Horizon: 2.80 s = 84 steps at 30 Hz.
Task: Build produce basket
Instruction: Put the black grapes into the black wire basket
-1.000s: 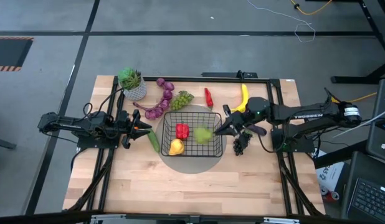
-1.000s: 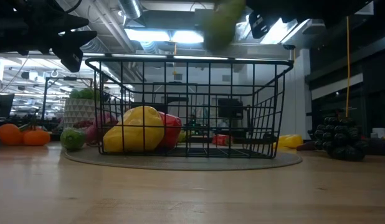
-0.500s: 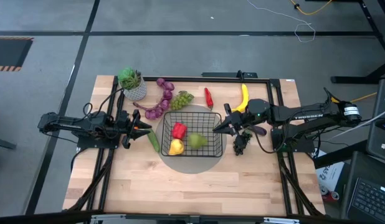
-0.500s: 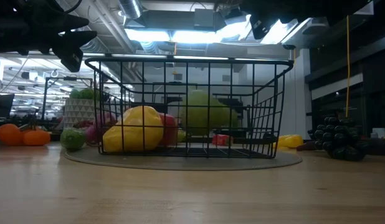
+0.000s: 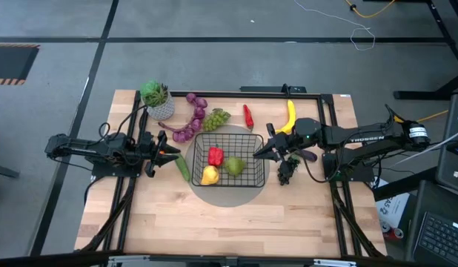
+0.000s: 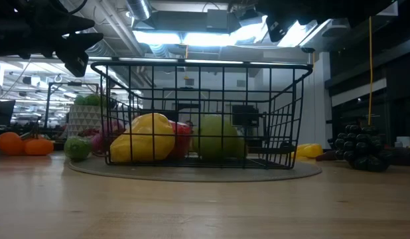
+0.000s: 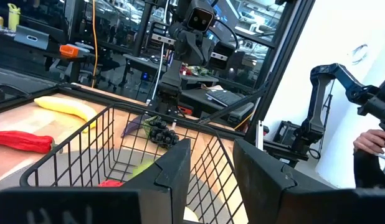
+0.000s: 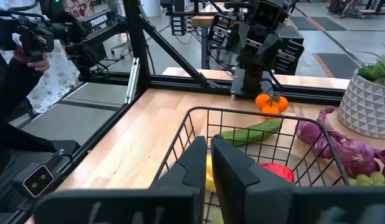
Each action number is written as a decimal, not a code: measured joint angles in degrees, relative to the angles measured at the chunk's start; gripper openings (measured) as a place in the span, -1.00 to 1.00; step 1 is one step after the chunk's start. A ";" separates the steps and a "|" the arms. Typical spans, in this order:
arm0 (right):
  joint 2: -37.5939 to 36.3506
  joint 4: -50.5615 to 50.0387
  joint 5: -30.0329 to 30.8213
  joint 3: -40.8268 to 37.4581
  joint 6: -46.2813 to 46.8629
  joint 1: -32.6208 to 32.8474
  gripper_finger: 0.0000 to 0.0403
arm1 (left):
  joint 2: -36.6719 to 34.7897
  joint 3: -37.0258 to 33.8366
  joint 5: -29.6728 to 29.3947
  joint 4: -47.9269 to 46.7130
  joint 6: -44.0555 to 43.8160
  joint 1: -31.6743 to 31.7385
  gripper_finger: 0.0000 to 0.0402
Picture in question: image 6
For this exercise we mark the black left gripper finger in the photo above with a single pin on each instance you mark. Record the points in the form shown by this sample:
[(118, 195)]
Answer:
[(75, 43), (75, 24)]

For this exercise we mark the yellow bell pepper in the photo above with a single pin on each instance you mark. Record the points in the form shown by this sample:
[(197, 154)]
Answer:
[(142, 139)]

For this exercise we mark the yellow banana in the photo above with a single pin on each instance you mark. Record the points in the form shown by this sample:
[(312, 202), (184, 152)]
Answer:
[(309, 150)]

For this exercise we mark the green apple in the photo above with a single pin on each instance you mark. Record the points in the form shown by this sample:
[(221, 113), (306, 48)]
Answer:
[(215, 139)]

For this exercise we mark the black grape bunch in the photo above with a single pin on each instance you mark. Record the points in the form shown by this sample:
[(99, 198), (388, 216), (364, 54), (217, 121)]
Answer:
[(362, 149)]

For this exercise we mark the red bell pepper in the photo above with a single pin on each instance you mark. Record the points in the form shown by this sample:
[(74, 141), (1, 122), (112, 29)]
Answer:
[(182, 139)]

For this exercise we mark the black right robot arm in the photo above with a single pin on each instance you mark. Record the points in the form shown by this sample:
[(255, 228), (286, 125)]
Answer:
[(357, 10)]

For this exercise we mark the grey ceiling unit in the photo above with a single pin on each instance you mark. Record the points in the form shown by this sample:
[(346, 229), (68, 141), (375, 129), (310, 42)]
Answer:
[(218, 20)]

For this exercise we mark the potted plant patterned white pot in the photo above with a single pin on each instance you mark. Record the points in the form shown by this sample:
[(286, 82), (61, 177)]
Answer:
[(84, 119)]

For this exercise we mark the black monitor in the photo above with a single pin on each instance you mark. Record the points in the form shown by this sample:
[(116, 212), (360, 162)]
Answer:
[(2, 113), (245, 116)]

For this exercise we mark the grey round mat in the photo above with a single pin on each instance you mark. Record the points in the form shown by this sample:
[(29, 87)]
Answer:
[(191, 175)]

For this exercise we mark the silver ceiling duct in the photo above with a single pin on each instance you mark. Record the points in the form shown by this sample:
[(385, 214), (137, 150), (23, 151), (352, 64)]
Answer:
[(138, 8)]

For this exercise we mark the black metal stand frame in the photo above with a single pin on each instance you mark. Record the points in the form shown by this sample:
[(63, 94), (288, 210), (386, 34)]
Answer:
[(46, 106)]

